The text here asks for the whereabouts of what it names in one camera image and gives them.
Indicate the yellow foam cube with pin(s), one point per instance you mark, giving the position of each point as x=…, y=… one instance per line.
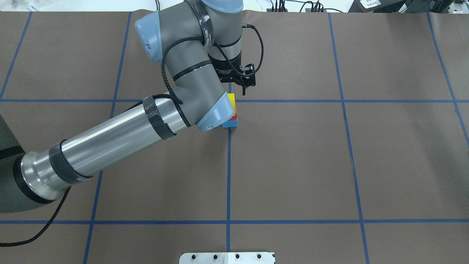
x=232, y=99

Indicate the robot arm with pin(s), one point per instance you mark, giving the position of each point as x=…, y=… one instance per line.
x=198, y=45

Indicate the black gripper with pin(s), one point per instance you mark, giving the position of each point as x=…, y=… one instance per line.
x=226, y=67

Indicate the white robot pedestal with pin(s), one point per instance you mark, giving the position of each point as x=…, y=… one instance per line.
x=228, y=258

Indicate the red foam cube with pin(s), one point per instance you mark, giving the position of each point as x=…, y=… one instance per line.
x=234, y=118

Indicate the blue foam cube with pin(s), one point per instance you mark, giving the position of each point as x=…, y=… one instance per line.
x=230, y=124

